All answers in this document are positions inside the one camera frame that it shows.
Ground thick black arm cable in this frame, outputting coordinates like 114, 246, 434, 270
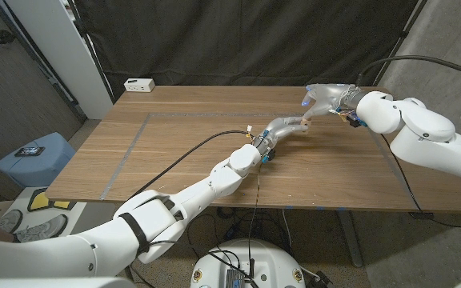
356, 54, 461, 83
128, 130, 252, 200

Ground black floor cable tangle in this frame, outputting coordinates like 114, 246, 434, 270
186, 206, 291, 257

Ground white power strip box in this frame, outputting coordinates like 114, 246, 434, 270
123, 78, 156, 93

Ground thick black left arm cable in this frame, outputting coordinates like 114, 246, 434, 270
128, 130, 252, 200

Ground black plug beside torso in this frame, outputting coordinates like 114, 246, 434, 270
313, 270, 334, 288

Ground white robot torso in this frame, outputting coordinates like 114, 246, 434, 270
190, 238, 307, 288

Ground black smartphone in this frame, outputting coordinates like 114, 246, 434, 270
14, 146, 46, 158

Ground white floor cable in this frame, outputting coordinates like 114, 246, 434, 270
281, 208, 294, 251

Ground blue plastic stool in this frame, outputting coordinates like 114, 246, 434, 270
0, 132, 77, 189

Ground white wall panel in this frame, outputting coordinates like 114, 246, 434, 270
4, 0, 114, 120

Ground thin black wrist wire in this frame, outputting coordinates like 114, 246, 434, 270
247, 162, 263, 277
380, 134, 461, 229

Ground thin black right wrist wire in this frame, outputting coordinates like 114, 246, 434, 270
380, 134, 461, 229

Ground grey table leg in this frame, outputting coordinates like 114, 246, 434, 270
336, 210, 364, 268

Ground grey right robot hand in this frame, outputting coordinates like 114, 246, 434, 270
300, 82, 367, 122

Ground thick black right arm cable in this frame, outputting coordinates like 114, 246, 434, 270
356, 54, 461, 83

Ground black backdrop stand pole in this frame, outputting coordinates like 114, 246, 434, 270
373, 0, 430, 87
66, 0, 116, 104

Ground black metal rail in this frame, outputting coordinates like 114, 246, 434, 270
0, 0, 87, 123

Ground thin black left wrist wire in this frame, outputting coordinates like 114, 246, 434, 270
247, 162, 263, 277

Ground black door handle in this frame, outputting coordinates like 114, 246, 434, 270
0, 30, 18, 45

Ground black backdrop curtain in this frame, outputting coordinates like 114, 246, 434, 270
70, 0, 430, 102

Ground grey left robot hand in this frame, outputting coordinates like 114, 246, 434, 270
254, 115, 311, 161

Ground white board yellow black marking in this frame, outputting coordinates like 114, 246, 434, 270
16, 186, 90, 219

